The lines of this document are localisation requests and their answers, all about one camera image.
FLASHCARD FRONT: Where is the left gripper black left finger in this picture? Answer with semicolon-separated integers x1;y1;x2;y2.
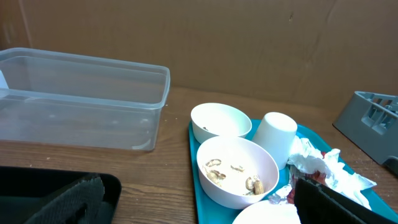
24;174;104;224

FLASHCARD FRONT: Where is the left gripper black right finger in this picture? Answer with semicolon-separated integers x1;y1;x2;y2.
294;177;396;224

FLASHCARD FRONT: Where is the red snack wrapper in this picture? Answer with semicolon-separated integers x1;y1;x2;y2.
287;151;326;204

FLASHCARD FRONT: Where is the white napkin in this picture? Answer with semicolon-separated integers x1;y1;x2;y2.
269;136;377;209

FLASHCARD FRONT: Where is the pink bowl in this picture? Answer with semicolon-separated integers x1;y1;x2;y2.
196;136;280;209

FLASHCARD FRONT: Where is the white bowl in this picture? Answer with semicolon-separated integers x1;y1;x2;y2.
190;103;252;143

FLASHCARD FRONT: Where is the grey dishwasher rack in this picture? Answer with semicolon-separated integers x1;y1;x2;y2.
333;91;397;175

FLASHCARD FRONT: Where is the white round plate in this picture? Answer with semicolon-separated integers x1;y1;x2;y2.
233;200;301;224

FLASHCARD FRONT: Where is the black food tray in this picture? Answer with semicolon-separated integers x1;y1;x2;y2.
1;166;122;223

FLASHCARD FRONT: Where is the white cup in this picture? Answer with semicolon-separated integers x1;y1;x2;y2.
252;112;298;170

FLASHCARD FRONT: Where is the clear plastic bin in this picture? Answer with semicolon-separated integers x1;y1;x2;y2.
1;48;170;151

